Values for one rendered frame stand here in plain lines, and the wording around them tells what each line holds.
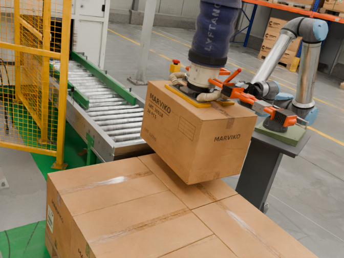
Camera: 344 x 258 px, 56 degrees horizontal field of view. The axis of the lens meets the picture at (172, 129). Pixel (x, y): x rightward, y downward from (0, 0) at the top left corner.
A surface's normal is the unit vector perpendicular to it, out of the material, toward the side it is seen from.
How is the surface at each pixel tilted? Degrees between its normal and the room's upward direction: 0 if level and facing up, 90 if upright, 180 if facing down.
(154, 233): 0
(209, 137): 90
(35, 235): 0
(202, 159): 90
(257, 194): 90
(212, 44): 74
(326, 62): 90
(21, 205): 0
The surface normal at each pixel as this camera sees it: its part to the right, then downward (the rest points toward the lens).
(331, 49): -0.78, 0.12
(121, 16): 0.59, 0.44
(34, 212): 0.18, -0.89
